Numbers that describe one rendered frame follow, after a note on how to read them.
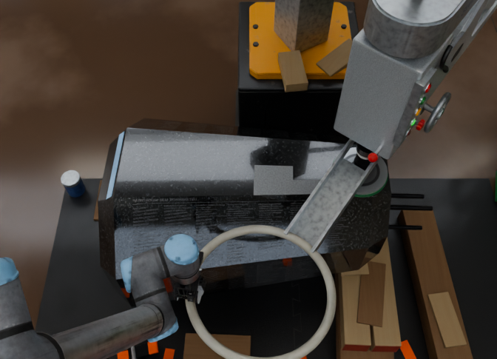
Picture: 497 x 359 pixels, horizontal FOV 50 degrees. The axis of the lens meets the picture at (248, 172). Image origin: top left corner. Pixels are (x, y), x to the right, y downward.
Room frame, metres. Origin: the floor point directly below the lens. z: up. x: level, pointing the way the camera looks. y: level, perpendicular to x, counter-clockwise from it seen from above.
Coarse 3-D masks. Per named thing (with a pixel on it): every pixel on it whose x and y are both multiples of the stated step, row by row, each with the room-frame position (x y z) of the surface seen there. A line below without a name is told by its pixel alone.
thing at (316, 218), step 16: (352, 144) 1.13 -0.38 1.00; (336, 160) 1.05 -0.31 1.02; (336, 176) 1.02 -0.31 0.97; (352, 176) 1.01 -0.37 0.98; (320, 192) 0.96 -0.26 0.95; (336, 192) 0.96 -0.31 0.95; (352, 192) 0.93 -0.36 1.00; (304, 208) 0.89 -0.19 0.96; (320, 208) 0.90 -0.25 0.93; (336, 208) 0.90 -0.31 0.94; (304, 224) 0.85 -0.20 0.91; (320, 224) 0.85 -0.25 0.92; (320, 240) 0.77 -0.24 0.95
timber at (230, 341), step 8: (192, 336) 0.67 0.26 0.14; (216, 336) 0.67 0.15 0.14; (224, 336) 0.67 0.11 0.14; (232, 336) 0.67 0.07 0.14; (240, 336) 0.67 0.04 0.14; (248, 336) 0.67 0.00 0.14; (184, 344) 0.64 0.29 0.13; (192, 344) 0.64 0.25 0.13; (200, 344) 0.64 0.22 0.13; (224, 344) 0.64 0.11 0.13; (232, 344) 0.64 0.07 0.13; (240, 344) 0.64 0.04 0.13; (248, 344) 0.64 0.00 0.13; (184, 352) 0.60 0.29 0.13; (192, 352) 0.60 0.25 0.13; (200, 352) 0.60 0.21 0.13; (208, 352) 0.60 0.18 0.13; (240, 352) 0.60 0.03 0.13; (248, 352) 0.60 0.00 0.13
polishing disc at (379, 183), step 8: (352, 152) 1.20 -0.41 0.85; (352, 160) 1.16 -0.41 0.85; (376, 168) 1.13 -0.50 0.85; (384, 168) 1.13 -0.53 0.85; (368, 176) 1.09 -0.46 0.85; (376, 176) 1.09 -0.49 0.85; (384, 176) 1.09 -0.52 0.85; (368, 184) 1.05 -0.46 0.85; (376, 184) 1.05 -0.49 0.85; (360, 192) 1.02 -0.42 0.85; (368, 192) 1.02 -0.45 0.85
